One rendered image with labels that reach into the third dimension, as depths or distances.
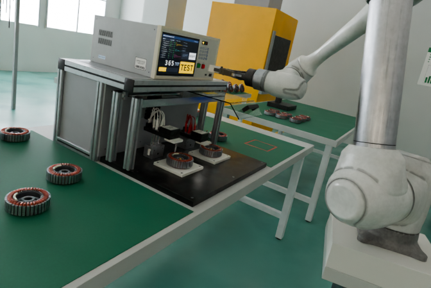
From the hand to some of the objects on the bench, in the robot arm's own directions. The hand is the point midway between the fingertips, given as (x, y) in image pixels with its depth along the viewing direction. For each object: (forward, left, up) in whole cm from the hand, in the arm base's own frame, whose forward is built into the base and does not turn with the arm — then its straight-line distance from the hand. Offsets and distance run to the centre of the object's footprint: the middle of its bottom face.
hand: (215, 68), depth 146 cm
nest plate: (-4, -5, -41) cm, 42 cm away
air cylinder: (+10, -9, -41) cm, 43 cm away
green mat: (+7, -62, -40) cm, 74 cm away
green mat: (+36, +64, -47) cm, 87 cm away
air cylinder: (+16, +15, -42) cm, 48 cm away
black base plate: (0, +6, -44) cm, 44 cm away
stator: (+29, +53, -46) cm, 76 cm away
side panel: (+45, +29, -45) cm, 70 cm away
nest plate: (+2, +18, -43) cm, 46 cm away
